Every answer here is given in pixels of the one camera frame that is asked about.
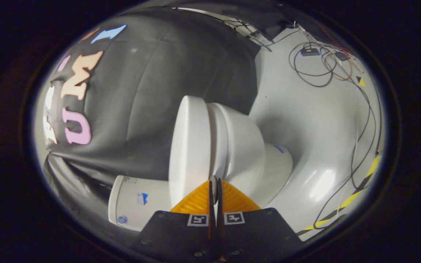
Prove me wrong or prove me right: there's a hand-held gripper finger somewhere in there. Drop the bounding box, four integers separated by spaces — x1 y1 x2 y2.
216 178 304 262
134 180 216 262

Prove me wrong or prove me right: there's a white toilet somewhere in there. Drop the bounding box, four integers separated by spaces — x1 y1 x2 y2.
108 102 293 232

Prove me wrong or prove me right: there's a white toilet tank lid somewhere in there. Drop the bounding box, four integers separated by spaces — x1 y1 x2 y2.
108 175 124 230

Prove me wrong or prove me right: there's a yellow black floor tape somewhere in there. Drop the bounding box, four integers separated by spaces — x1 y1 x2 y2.
297 155 381 235

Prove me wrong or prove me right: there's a black backdrop cloth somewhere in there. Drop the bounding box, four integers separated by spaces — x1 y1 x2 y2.
35 7 269 234

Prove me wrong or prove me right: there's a coiled black cable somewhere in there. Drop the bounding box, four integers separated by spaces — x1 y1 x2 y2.
289 41 342 88

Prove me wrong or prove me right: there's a thin black floor cable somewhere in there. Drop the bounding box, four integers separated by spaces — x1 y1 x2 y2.
313 73 383 230

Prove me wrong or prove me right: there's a thin red cable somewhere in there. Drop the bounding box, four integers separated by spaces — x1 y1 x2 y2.
296 24 365 81

